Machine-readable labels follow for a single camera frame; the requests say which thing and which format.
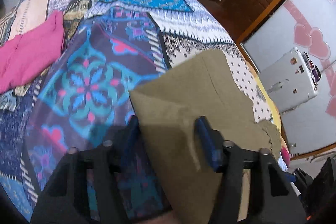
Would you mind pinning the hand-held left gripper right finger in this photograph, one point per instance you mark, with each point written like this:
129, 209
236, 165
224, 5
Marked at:
207, 140

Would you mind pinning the blue patchwork bed blanket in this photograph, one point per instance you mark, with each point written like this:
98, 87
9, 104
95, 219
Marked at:
105, 56

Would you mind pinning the yellow bed sheet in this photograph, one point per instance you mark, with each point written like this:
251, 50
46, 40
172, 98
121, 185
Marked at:
275, 113

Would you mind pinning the olive green pants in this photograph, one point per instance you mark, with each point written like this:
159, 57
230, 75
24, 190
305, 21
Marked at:
178, 100

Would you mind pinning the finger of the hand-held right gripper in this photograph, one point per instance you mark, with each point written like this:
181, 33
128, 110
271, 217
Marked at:
296, 178

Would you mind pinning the white appliance with bottles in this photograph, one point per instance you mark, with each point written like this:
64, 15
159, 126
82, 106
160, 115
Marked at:
286, 79

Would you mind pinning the pink cloth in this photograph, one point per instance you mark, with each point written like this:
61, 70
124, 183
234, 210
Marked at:
31, 56

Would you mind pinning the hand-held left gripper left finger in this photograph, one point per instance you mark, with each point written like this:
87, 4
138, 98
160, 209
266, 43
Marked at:
86, 174

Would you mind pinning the white wardrobe with pink hearts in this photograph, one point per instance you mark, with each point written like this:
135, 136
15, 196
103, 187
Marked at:
302, 8

